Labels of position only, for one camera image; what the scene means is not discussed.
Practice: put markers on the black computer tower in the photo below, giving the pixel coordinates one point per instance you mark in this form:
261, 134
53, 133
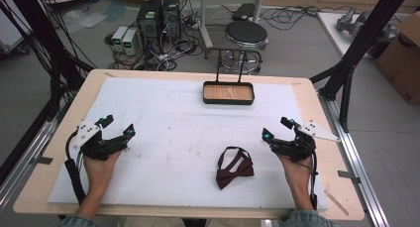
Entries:
171, 17
149, 23

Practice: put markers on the black tray stand wooden base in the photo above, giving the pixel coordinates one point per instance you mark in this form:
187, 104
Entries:
228, 93

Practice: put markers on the black round stool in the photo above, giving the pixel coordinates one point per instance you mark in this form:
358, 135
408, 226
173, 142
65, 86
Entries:
246, 33

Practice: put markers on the person's left hand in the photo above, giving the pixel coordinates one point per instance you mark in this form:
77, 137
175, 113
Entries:
99, 174

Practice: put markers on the aluminium rail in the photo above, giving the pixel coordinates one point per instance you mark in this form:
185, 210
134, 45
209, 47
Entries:
26, 157
358, 161

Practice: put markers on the white table leg stand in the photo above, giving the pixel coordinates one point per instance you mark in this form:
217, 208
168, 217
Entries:
204, 22

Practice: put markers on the dark red bow tie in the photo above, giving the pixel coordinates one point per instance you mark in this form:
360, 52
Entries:
236, 172

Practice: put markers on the brown cardboard box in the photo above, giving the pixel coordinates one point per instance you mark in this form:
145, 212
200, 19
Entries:
401, 61

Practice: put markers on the thin wooden stick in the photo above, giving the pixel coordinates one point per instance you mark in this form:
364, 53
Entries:
336, 203

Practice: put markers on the blue denim sleeve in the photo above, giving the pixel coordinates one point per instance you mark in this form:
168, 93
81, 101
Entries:
74, 221
307, 218

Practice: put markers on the grey tape strip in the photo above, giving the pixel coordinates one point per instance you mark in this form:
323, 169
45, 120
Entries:
43, 160
348, 176

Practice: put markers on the black metal frame strut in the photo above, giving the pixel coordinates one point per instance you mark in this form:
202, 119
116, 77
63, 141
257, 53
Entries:
46, 48
363, 38

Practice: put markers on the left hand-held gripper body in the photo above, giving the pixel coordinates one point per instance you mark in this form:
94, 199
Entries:
99, 147

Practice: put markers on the white foam mat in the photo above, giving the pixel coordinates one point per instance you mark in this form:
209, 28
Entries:
171, 144

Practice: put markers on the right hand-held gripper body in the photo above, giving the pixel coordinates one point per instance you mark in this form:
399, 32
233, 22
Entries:
295, 149

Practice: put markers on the black flat box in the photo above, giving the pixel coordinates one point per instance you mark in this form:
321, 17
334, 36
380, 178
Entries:
244, 11

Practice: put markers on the person's right hand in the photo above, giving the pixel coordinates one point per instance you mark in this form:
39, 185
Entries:
297, 174

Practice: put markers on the white bench power supply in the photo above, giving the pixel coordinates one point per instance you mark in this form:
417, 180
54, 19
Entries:
129, 42
118, 38

